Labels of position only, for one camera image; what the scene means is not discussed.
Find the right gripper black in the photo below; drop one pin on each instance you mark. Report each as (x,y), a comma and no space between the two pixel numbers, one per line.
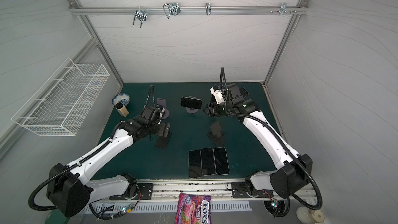
(210,110)

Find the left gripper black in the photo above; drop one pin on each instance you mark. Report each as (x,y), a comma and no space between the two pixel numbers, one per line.
(161,131)

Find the landscape phone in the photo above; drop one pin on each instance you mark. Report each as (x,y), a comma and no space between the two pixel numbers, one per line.
(191,103)
(195,164)

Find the black stand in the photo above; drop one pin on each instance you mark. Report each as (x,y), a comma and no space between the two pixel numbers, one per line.
(216,134)
(163,141)

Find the purple phone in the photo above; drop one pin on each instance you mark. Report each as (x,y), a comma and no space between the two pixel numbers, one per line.
(208,161)

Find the white-edged phone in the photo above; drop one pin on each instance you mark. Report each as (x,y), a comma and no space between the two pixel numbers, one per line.
(221,161)

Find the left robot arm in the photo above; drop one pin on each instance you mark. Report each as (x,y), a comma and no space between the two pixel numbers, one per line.
(71,187)

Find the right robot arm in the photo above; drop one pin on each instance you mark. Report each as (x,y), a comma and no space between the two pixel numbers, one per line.
(292,169)

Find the round stand of middle phone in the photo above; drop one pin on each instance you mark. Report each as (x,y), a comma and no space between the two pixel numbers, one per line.
(191,110)

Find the round stand far left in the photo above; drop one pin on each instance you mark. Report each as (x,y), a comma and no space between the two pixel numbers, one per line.
(162,102)

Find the tilted far right phone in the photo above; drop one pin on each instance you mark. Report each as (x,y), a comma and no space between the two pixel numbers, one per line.
(243,92)

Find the blue white bowl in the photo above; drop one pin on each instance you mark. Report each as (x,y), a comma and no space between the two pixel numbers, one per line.
(123,98)

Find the Fox's candy bag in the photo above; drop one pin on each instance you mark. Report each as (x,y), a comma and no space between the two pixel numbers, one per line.
(193,209)

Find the metal clamp small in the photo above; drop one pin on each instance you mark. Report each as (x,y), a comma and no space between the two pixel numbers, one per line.
(208,9)

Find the metal clamp middle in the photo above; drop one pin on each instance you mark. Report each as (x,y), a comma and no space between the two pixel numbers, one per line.
(171,9)

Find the metal clamp left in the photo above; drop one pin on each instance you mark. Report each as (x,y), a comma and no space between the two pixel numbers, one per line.
(140,16)

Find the metal clamp right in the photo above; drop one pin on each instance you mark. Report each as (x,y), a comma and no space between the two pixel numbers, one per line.
(283,10)

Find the green lid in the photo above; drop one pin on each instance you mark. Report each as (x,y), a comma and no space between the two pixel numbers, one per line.
(56,217)

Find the white round container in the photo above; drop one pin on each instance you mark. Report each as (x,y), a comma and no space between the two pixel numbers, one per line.
(309,216)

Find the aluminium crossbar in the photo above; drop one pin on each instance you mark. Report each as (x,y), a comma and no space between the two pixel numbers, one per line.
(185,10)

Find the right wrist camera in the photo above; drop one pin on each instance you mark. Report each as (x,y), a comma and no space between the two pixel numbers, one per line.
(217,94)

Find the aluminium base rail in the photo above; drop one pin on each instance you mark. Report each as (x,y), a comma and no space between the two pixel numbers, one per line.
(218,189)

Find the white wire basket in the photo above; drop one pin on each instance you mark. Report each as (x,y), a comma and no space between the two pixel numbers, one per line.
(60,106)

